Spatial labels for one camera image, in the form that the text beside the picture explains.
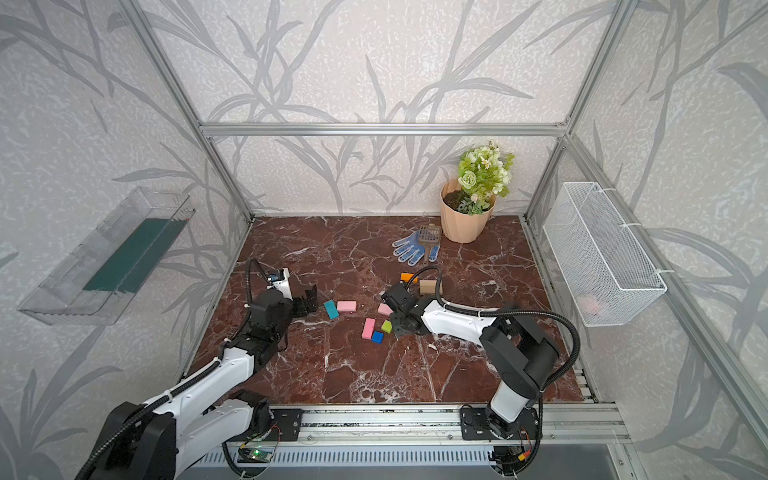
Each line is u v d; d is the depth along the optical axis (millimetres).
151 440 399
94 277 638
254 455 707
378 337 884
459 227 1036
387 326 891
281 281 743
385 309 937
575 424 753
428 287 997
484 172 958
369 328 890
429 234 1116
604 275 612
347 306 941
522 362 448
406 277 1046
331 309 932
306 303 783
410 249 1105
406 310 691
